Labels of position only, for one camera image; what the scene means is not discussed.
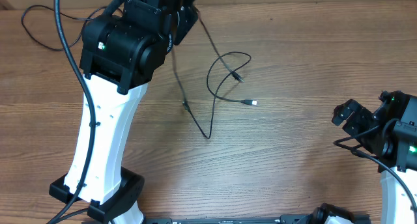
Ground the black USB cable long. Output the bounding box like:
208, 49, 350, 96
206, 51, 258, 140

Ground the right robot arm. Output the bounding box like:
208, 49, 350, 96
332, 91, 416, 223

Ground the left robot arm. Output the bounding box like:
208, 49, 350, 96
49, 0, 198, 223

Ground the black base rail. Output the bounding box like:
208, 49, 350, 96
81, 203, 372, 224

